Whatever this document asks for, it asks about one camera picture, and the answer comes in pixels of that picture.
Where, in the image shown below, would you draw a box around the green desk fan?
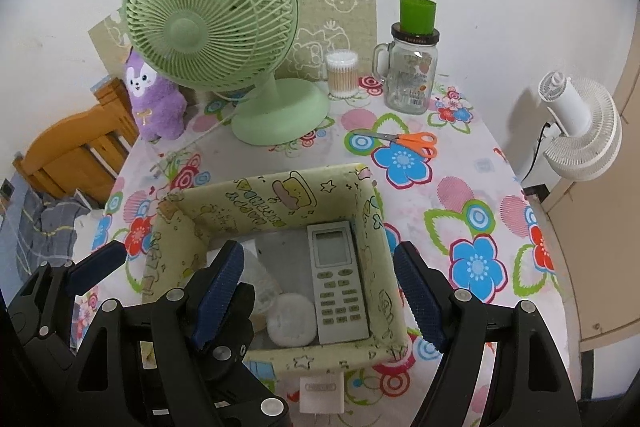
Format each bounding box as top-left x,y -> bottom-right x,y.
122,0 -> 331,145

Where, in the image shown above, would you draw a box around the orange handled scissors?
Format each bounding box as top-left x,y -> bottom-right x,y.
347,131 -> 438,158

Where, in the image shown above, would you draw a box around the white power adapter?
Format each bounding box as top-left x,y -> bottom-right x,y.
299,374 -> 346,414

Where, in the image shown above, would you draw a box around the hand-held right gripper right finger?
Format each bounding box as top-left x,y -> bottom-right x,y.
392,241 -> 583,427

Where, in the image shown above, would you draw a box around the floral tablecloth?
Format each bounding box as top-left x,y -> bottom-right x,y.
65,74 -> 571,427

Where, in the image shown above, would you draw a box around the beige cabinet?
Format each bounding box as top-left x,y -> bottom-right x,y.
540,7 -> 640,353

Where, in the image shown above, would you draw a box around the wooden chair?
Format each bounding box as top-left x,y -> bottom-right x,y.
12,77 -> 141,208

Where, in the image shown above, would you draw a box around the green plastic cup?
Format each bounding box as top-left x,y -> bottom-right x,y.
398,0 -> 437,32

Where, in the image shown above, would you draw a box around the white air conditioner remote control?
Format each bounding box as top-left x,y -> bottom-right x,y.
306,221 -> 371,345

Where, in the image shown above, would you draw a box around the pale green printed storage box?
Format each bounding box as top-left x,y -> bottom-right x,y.
141,163 -> 412,378

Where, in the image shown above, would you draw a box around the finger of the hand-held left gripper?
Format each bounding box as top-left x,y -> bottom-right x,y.
67,241 -> 127,297
200,283 -> 292,427

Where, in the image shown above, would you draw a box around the grey checked clothes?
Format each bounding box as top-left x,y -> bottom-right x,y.
15,187 -> 91,278

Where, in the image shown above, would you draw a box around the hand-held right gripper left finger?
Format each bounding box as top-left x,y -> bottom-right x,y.
44,241 -> 247,427

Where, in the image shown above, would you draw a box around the white clip fan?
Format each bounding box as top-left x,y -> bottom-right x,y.
537,71 -> 623,180

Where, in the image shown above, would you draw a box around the glass jar mug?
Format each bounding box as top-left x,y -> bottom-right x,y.
372,23 -> 441,112

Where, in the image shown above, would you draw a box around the clear cotton swab container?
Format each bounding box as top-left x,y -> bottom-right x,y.
326,49 -> 359,100

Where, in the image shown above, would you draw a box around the black power cable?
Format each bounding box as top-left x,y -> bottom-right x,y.
520,119 -> 551,188

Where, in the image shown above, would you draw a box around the beige printed wall cloth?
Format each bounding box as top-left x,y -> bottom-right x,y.
89,0 -> 377,82

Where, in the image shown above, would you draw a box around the purple plush toy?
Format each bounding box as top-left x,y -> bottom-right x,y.
124,52 -> 187,140

